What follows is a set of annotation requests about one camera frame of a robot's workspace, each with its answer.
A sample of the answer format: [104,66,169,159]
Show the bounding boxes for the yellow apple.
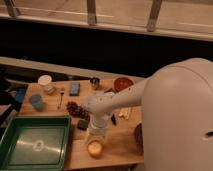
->
[87,141,103,158]

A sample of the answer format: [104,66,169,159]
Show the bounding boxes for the small metal cup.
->
[90,77,100,90]

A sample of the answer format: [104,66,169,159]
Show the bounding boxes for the pale yellow sticks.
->
[118,107,132,120]

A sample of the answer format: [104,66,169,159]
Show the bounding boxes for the orange bowl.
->
[114,77,134,92]

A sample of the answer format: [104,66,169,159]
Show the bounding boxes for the dark brown block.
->
[77,120,89,131]

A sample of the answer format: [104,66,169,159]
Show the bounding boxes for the blue object at table edge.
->
[15,88,26,103]

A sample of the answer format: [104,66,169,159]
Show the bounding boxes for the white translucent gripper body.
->
[85,122,107,144]

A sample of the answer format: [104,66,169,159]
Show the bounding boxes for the white paper cup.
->
[38,75,54,94]

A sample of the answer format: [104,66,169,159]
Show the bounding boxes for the brown pine cones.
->
[66,101,90,121]

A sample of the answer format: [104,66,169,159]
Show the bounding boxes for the black handled brush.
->
[104,88,117,126]

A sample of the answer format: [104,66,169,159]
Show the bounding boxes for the green plastic tray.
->
[0,116,71,171]

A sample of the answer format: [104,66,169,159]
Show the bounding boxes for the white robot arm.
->
[83,58,213,171]

